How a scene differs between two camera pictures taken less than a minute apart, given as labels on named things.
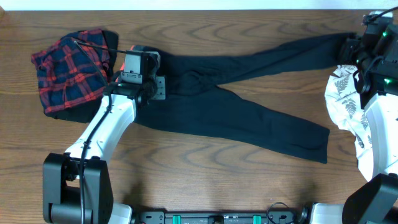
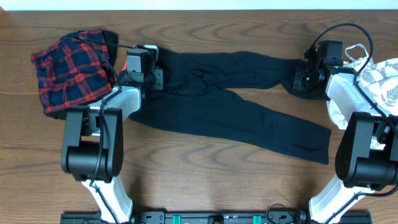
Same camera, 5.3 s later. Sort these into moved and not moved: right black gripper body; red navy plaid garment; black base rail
Moved: right black gripper body
Not moved: black base rail; red navy plaid garment
